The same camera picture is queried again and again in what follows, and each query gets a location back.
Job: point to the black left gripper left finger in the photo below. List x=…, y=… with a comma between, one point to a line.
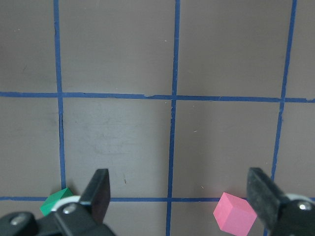
x=83, y=215

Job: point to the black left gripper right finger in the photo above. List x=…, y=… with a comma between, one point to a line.
x=281, y=214

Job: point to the green foam cube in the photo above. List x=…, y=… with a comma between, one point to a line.
x=48, y=204

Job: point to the pink foam cube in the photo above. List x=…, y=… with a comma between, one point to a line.
x=234, y=215

